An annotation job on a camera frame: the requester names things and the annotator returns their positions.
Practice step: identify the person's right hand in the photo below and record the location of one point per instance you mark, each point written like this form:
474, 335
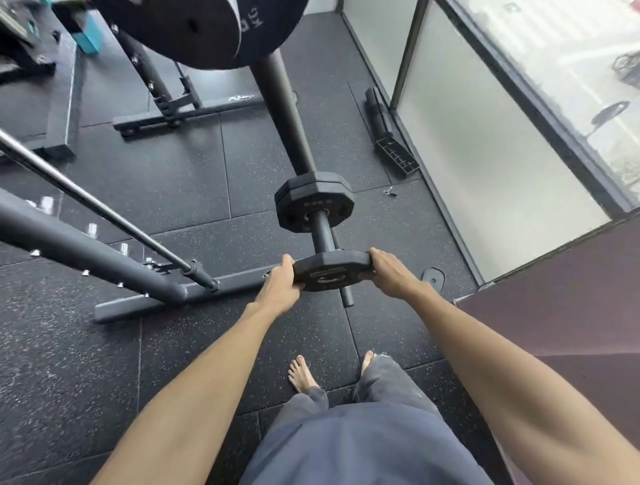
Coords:
395, 277

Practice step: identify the person's left hand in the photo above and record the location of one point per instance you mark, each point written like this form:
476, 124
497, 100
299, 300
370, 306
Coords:
277, 292

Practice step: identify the person's left thumb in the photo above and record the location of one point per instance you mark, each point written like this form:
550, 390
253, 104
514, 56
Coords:
287, 267

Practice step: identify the person's right thumb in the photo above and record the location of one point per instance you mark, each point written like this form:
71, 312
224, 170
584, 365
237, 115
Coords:
379, 255

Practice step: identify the black octagonal weight plate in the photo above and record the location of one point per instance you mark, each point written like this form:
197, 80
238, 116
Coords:
300, 212
312, 179
330, 267

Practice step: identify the person's right forearm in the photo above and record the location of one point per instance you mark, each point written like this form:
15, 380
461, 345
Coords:
500, 379

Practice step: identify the person's left forearm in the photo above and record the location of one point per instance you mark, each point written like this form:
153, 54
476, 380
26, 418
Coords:
200, 399

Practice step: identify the small metal clip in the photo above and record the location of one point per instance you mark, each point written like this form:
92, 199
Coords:
390, 191

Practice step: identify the person's right foot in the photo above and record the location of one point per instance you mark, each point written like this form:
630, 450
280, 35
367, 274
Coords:
367, 360

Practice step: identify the person's foot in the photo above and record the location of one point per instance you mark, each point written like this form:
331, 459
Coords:
301, 374
367, 360

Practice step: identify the person's left foot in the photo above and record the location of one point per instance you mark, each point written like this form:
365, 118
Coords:
301, 374

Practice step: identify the grey trousers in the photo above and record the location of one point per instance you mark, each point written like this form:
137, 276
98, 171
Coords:
390, 384

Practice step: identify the black foam roller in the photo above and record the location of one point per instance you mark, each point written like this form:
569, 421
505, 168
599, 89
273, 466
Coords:
377, 112

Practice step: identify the chrome barbell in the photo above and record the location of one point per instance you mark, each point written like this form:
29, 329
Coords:
75, 192

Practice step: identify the large black round weight plate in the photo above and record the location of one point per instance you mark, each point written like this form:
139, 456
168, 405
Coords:
185, 30
272, 22

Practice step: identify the dark raised platform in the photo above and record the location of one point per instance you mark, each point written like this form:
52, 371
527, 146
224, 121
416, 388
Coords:
45, 110

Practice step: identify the teal box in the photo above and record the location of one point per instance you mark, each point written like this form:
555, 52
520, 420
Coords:
89, 32

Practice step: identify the black gym machine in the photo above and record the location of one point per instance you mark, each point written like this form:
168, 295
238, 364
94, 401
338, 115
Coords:
25, 55

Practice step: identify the black bench frame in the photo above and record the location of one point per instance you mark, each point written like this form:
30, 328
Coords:
200, 107

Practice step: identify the grey steel rack frame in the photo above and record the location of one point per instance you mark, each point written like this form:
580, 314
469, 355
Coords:
100, 260

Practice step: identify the black window frame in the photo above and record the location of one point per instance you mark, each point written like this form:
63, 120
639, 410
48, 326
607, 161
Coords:
532, 100

